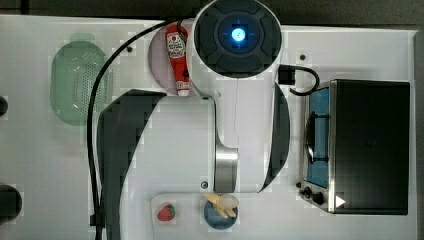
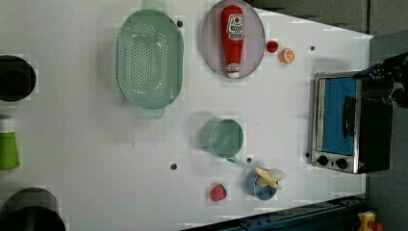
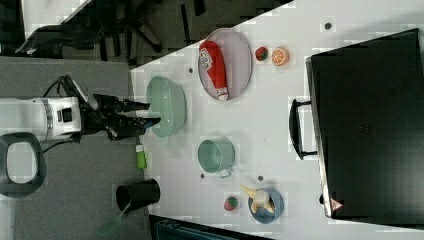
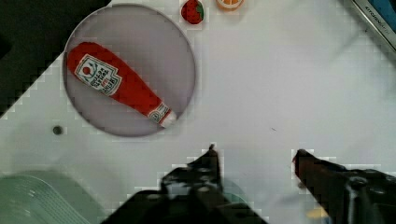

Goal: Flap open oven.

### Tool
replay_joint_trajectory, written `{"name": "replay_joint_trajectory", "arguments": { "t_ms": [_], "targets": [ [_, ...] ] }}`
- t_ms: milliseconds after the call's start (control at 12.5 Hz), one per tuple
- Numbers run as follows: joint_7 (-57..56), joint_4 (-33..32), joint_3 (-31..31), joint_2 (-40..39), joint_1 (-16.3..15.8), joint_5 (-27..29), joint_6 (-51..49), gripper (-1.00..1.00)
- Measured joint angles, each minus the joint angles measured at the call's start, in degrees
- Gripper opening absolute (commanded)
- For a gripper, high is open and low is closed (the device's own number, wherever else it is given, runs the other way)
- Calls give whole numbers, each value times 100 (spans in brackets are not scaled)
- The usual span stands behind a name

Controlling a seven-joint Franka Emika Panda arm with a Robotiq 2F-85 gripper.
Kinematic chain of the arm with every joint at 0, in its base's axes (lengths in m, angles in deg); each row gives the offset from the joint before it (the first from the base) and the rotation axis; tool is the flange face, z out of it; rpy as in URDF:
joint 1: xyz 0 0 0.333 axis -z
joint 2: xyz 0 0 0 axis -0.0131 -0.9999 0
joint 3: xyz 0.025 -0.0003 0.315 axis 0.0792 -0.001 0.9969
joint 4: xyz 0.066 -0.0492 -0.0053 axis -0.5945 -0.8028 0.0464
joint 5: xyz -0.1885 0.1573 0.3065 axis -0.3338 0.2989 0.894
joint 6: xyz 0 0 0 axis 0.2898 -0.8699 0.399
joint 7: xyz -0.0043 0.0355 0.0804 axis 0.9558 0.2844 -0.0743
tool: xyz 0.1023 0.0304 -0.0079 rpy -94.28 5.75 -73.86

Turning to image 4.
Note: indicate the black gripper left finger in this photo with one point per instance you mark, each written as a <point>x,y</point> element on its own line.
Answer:
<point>203,172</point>

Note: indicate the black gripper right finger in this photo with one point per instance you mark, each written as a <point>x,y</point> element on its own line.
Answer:
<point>349,196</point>

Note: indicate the silver black toaster oven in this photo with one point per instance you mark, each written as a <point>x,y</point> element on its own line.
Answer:
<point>380,15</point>

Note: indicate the red ketchup bottle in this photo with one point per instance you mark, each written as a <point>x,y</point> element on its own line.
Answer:
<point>104,71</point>

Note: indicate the grey round plate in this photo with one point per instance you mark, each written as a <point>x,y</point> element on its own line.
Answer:
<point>154,47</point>

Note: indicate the red toy strawberry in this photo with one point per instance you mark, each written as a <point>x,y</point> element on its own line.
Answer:
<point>192,11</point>

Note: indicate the green plastic colander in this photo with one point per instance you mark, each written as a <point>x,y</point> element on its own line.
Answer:
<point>40,197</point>

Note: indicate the orange slice toy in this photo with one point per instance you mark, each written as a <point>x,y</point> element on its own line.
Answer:
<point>229,5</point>

